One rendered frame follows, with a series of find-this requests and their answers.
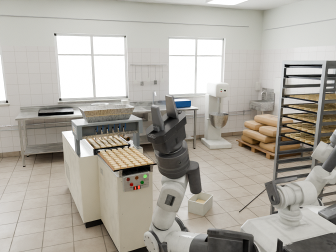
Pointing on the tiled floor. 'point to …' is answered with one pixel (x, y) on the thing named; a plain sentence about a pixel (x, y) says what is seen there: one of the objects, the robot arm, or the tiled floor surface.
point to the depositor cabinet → (84, 179)
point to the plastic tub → (200, 203)
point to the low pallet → (263, 150)
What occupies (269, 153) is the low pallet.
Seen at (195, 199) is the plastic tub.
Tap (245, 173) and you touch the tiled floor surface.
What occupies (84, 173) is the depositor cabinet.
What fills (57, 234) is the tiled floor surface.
